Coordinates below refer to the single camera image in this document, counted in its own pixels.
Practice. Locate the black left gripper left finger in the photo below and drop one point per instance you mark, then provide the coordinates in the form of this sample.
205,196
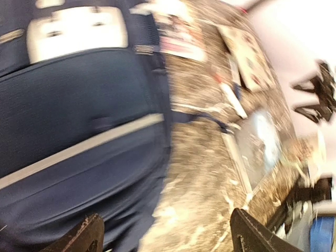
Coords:
86,236

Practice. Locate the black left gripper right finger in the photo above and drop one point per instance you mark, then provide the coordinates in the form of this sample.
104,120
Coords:
249,235

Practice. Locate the dark blue Wuthering Heights book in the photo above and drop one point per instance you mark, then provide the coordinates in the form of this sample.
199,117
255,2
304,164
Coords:
255,149

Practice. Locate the navy blue student backpack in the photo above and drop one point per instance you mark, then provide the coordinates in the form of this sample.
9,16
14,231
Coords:
86,121

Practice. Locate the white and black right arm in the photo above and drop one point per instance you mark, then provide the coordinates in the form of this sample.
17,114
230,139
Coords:
321,85

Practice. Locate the blue plastic bin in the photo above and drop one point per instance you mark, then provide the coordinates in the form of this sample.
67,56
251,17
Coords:
322,234

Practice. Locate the white marker red cap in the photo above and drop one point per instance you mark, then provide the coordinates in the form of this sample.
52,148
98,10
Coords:
231,97

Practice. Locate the floral patterned notebook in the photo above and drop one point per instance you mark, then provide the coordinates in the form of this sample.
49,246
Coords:
252,63

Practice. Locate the pink illustrated paperback book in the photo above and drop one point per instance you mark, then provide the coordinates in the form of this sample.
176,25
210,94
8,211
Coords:
179,33

